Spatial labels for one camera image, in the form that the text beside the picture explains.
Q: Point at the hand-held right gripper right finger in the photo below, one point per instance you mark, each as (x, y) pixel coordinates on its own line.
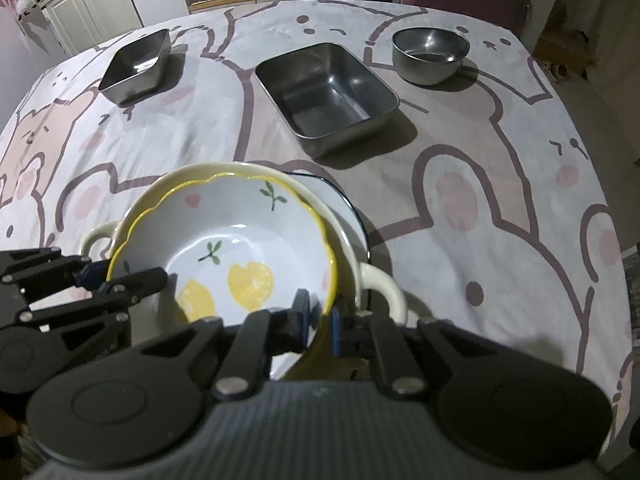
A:
(336, 334)

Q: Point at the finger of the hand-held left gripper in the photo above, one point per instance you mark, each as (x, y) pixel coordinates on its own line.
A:
(145, 282)
(92, 275)

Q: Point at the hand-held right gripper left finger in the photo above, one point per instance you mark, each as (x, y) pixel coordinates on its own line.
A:
(301, 312)

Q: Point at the white leaf-print square plate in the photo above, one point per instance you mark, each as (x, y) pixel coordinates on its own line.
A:
(347, 217)

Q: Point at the lemon-print scalloped bowl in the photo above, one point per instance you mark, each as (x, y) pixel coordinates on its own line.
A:
(240, 225)

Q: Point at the small square steel bowl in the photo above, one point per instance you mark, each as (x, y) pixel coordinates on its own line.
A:
(135, 67)

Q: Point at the rectangular steel tray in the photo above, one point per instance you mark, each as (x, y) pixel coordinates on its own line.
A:
(325, 95)

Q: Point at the round steel bowl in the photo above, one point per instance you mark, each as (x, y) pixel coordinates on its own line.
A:
(430, 55)

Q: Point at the printed bunny blanket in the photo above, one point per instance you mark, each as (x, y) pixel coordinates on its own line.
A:
(500, 210)

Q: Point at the white cabinet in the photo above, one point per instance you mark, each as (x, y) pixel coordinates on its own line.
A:
(90, 10)

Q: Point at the white plush toy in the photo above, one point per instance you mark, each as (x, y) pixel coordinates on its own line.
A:
(26, 7)

